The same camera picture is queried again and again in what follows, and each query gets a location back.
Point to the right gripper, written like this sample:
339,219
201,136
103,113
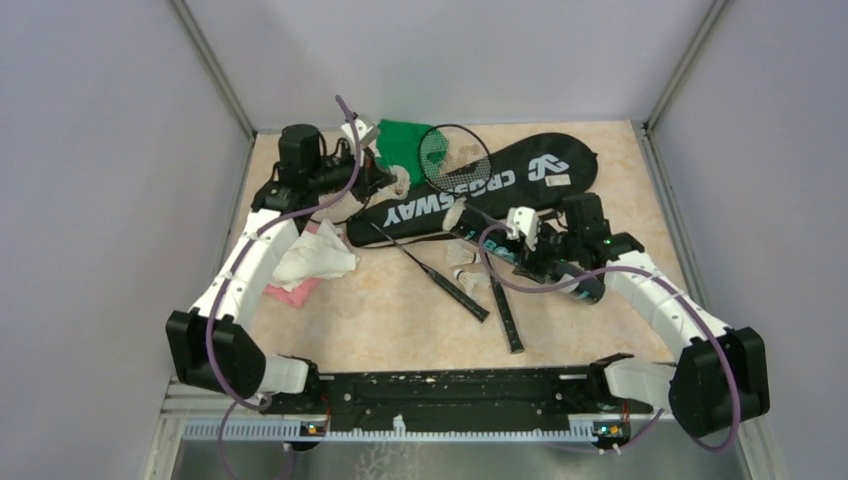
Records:
528,265

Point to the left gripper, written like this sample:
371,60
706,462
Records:
370,177

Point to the black shuttlecock tube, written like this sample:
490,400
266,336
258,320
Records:
466,222

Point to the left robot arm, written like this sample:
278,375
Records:
209,343

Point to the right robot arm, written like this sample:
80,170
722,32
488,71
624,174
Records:
718,377

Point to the right badminton racket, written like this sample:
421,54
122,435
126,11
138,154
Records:
454,159

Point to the badminton racket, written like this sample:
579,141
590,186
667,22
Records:
476,310
454,159

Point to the left badminton racket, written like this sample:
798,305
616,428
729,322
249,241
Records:
476,310

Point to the green cloth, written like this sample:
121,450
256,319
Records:
401,149

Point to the black racket bag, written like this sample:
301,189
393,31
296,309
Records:
537,172

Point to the white towel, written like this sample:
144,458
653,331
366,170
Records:
318,253

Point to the pink cloth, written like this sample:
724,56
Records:
295,298

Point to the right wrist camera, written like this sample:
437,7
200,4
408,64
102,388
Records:
523,224

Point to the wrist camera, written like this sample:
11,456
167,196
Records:
523,224
360,133

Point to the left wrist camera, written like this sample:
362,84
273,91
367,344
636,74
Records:
360,133

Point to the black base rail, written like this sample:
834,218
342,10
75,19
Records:
480,403

